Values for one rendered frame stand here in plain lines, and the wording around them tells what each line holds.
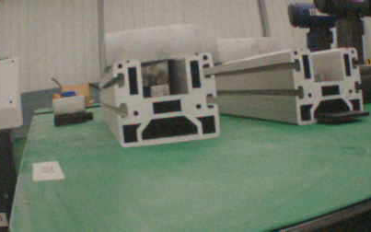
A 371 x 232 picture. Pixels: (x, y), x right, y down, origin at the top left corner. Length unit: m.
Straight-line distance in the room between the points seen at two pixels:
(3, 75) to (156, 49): 0.95
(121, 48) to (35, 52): 11.75
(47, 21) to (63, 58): 1.08
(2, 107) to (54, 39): 11.01
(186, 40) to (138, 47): 0.06
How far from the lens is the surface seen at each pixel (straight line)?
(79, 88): 3.44
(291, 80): 0.59
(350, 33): 0.88
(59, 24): 12.41
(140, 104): 0.54
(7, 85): 1.47
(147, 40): 0.62
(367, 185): 0.24
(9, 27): 12.47
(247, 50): 0.90
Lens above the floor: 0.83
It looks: 3 degrees down
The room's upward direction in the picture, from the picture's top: 6 degrees counter-clockwise
